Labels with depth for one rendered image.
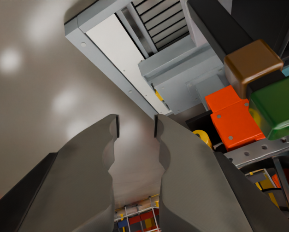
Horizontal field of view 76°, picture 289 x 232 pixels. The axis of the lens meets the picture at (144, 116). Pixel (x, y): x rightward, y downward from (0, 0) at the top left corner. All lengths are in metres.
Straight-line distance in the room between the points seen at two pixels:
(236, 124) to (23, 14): 0.76
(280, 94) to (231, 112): 0.40
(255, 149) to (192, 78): 0.39
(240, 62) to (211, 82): 0.63
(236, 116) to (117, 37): 0.50
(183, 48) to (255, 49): 0.60
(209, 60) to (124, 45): 0.33
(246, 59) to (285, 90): 0.05
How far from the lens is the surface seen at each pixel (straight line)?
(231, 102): 0.60
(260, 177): 4.46
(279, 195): 1.05
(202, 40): 0.37
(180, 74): 0.77
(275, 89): 0.19
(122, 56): 0.82
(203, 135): 0.59
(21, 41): 0.88
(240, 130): 0.57
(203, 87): 0.82
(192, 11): 0.29
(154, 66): 0.79
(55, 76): 0.98
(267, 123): 0.19
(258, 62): 0.21
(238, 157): 0.56
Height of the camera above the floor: 0.70
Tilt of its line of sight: 31 degrees down
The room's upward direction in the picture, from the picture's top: 163 degrees clockwise
